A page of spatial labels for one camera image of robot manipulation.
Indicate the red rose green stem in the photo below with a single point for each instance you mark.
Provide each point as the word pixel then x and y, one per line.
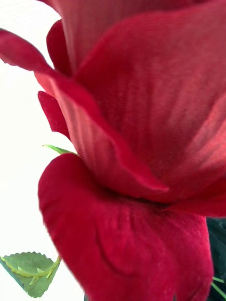
pixel 141 117

